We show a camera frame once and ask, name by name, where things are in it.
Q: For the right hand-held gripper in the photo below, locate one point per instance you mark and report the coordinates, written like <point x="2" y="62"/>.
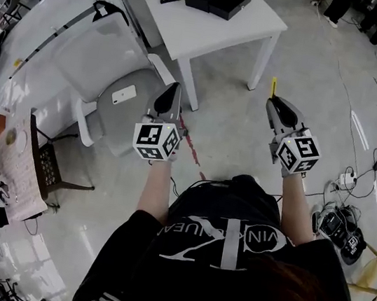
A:
<point x="298" y="153"/>

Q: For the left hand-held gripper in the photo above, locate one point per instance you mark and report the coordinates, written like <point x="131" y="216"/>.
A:
<point x="156" y="139"/>

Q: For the yellow utility knife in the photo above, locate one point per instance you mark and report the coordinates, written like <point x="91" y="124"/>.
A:
<point x="273" y="87"/>

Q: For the person's right forearm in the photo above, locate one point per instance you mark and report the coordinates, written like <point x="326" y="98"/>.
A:
<point x="295" y="205"/>

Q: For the person's left forearm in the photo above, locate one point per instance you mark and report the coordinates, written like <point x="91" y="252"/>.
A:
<point x="155" y="190"/>

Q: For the white smartphone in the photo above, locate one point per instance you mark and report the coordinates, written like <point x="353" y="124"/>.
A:
<point x="124" y="94"/>

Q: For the white square table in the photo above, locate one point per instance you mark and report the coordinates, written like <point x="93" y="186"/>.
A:
<point x="210" y="33"/>

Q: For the white chair with grey seat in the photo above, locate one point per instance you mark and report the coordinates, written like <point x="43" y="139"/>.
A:
<point x="97" y="54"/>

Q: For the white power strip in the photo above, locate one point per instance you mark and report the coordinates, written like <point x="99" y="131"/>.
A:
<point x="348" y="179"/>

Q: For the black metal lattice stool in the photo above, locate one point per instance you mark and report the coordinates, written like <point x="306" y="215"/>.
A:
<point x="48" y="163"/>

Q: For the long white desk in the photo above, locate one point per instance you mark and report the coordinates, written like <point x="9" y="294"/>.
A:
<point x="44" y="28"/>

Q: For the white plate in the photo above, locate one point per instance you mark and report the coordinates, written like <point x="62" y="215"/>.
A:
<point x="21" y="142"/>

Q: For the person's black printed t-shirt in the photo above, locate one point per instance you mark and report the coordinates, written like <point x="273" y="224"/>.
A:
<point x="221" y="257"/>

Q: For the table with pink patterned cloth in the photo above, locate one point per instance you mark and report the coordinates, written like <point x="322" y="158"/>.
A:
<point x="23" y="176"/>

